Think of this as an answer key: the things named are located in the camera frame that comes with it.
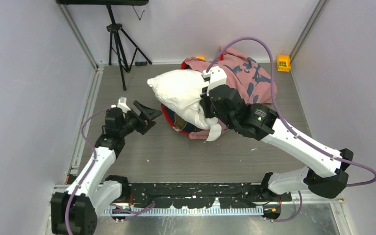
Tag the black tripod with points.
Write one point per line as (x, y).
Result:
(116, 46)

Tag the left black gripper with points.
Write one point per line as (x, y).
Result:
(144, 125)

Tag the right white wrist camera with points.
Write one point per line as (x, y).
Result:
(216, 76)

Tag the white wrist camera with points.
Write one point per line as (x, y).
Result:
(122, 105)
(216, 76)

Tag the white pillow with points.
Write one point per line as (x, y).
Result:
(179, 93)

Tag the pink printed pillowcase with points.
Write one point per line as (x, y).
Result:
(243, 74)

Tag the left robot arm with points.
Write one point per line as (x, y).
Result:
(76, 210)

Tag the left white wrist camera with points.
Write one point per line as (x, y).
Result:
(122, 105)

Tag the yellow green toy block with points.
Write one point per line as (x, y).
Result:
(283, 63)

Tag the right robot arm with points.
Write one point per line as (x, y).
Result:
(322, 175)

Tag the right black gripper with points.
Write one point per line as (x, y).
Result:
(205, 102)

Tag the black overhead bar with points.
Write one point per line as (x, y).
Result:
(104, 2)

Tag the small black floor object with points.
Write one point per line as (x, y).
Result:
(141, 63)

